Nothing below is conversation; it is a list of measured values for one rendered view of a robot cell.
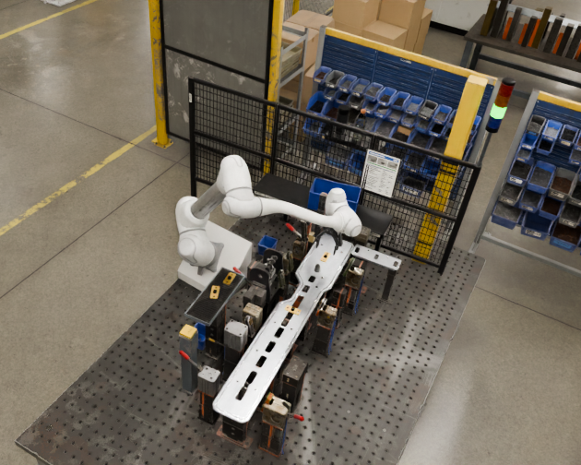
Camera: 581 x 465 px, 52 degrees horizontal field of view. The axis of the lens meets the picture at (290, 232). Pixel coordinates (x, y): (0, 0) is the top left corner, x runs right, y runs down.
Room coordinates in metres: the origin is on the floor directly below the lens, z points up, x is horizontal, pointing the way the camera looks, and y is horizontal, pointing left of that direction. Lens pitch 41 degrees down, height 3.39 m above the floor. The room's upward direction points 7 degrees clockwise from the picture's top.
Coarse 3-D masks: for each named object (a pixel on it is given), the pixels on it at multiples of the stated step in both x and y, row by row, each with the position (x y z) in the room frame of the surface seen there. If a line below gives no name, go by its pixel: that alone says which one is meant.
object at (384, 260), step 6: (354, 246) 2.69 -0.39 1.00; (360, 246) 2.69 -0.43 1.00; (354, 252) 2.64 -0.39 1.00; (360, 252) 2.65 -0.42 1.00; (366, 252) 2.65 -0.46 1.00; (372, 252) 2.66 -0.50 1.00; (378, 252) 2.66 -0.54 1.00; (366, 258) 2.60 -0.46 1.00; (372, 258) 2.60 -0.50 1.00; (378, 258) 2.61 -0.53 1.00; (384, 258) 2.61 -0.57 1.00; (390, 258) 2.62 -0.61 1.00; (396, 258) 2.63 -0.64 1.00; (378, 264) 2.56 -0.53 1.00; (384, 264) 2.57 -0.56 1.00; (390, 264) 2.57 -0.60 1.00
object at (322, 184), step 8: (312, 184) 3.05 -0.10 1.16; (320, 184) 3.11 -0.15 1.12; (328, 184) 3.10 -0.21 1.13; (336, 184) 3.10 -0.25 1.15; (344, 184) 3.09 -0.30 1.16; (312, 192) 2.96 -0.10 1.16; (320, 192) 3.11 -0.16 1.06; (328, 192) 3.10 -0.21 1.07; (352, 192) 3.08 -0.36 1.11; (360, 192) 3.02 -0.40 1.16; (312, 200) 2.96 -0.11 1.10; (352, 200) 3.07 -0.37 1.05; (312, 208) 2.96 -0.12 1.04; (352, 208) 2.92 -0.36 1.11
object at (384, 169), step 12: (372, 156) 3.07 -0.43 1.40; (384, 156) 3.04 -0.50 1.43; (396, 156) 3.02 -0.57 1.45; (372, 168) 3.06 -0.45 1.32; (384, 168) 3.04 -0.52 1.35; (396, 168) 3.02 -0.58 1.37; (360, 180) 3.08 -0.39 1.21; (372, 180) 3.06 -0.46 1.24; (384, 180) 3.03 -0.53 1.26; (396, 180) 3.01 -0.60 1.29; (372, 192) 3.05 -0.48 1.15; (384, 192) 3.03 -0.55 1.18
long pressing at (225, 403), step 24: (312, 264) 2.49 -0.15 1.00; (336, 264) 2.52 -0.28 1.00; (312, 288) 2.30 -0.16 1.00; (288, 312) 2.11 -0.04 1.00; (312, 312) 2.14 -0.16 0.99; (264, 336) 1.93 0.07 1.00; (288, 336) 1.95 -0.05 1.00; (240, 360) 1.77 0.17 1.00; (240, 384) 1.63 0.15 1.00; (264, 384) 1.65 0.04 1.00; (216, 408) 1.49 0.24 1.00; (240, 408) 1.51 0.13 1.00
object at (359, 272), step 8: (352, 272) 2.42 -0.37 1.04; (360, 272) 2.43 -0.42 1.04; (352, 280) 2.42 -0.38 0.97; (360, 280) 2.41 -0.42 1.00; (352, 288) 2.42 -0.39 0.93; (360, 288) 2.42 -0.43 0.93; (352, 296) 2.43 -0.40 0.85; (344, 304) 2.43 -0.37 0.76; (352, 304) 2.41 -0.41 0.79; (344, 312) 2.42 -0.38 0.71; (352, 312) 2.42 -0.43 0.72
